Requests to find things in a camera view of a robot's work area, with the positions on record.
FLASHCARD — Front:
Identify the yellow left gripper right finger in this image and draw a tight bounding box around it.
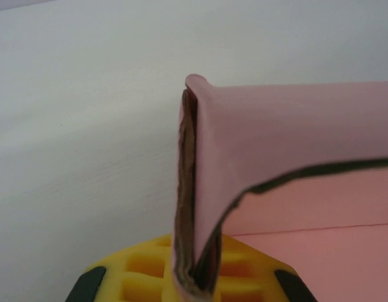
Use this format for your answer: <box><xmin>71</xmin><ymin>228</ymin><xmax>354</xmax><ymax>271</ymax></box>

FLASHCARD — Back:
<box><xmin>213</xmin><ymin>235</ymin><xmax>319</xmax><ymax>302</ymax></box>

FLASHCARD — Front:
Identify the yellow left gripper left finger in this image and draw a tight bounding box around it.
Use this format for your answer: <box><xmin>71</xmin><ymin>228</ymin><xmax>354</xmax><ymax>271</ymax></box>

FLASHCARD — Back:
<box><xmin>65</xmin><ymin>233</ymin><xmax>175</xmax><ymax>302</ymax></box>

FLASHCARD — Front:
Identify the pink paper box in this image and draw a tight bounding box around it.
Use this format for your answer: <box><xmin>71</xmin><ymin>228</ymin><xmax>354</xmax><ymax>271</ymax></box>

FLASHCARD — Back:
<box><xmin>170</xmin><ymin>73</ymin><xmax>388</xmax><ymax>302</ymax></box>

